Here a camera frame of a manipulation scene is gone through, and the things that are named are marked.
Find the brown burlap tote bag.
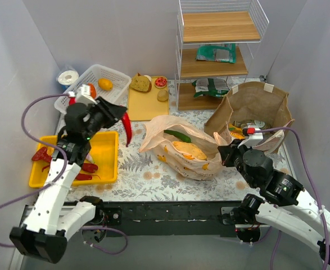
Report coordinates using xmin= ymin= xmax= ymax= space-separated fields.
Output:
xmin=204 ymin=82 xmax=295 ymax=143

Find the green chili pepper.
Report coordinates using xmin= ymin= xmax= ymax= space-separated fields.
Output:
xmin=164 ymin=129 xmax=192 ymax=143

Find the white plastic basket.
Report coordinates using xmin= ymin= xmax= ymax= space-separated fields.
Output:
xmin=56 ymin=64 xmax=132 ymax=105

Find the green white snack packet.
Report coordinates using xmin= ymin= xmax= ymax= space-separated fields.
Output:
xmin=192 ymin=78 xmax=230 ymax=98

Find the white wire shelf rack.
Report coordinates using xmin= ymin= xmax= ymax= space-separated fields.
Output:
xmin=175 ymin=1 xmax=269 ymax=111

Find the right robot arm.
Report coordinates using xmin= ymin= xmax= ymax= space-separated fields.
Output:
xmin=218 ymin=140 xmax=330 ymax=265

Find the small bread roll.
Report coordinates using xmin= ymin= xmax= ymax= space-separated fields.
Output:
xmin=157 ymin=89 xmax=169 ymax=102

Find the red chili pepper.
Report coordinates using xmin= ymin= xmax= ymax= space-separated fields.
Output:
xmin=121 ymin=113 xmax=132 ymax=147

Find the round bread loaf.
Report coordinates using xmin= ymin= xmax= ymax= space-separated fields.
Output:
xmin=130 ymin=73 xmax=152 ymax=93

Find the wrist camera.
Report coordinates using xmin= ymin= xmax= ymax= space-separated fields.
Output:
xmin=238 ymin=125 xmax=263 ymax=148
xmin=68 ymin=84 xmax=96 ymax=105

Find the bread slice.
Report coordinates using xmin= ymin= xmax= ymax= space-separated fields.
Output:
xmin=172 ymin=141 xmax=207 ymax=160

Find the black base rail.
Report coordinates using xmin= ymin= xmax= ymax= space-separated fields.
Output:
xmin=21 ymin=196 xmax=323 ymax=240

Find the peach plastic grocery bag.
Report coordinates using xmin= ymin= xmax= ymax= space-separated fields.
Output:
xmin=139 ymin=115 xmax=223 ymax=180

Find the yellow vegetable tray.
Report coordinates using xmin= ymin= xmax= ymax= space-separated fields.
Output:
xmin=29 ymin=131 xmax=119 ymax=188

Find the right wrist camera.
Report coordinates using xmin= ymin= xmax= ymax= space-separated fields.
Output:
xmin=238 ymin=125 xmax=263 ymax=148

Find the clear glass bottle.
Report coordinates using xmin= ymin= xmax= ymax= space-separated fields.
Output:
xmin=233 ymin=119 xmax=270 ymax=130

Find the red toy lobster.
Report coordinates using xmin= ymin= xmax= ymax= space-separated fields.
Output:
xmin=31 ymin=146 xmax=98 ymax=181

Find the yellow bread tray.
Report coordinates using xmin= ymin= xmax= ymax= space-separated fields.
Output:
xmin=128 ymin=76 xmax=169 ymax=122

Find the white tape roll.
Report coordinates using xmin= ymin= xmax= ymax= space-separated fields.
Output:
xmin=57 ymin=70 xmax=79 ymax=91

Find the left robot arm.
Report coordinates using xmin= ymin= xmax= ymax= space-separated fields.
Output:
xmin=10 ymin=97 xmax=127 ymax=264

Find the teal snack packet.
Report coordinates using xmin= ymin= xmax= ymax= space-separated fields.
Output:
xmin=196 ymin=43 xmax=236 ymax=64

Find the small orange pumpkin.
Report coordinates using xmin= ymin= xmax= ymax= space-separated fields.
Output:
xmin=88 ymin=83 xmax=97 ymax=98

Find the yellow mango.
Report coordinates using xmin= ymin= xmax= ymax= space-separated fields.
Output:
xmin=98 ymin=78 xmax=113 ymax=91

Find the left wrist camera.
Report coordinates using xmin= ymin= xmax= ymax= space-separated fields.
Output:
xmin=68 ymin=84 xmax=96 ymax=105

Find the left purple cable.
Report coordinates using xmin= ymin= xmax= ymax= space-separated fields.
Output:
xmin=0 ymin=93 xmax=129 ymax=255

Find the orange mango gummy packet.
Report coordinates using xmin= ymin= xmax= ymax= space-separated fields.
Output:
xmin=228 ymin=124 xmax=245 ymax=140

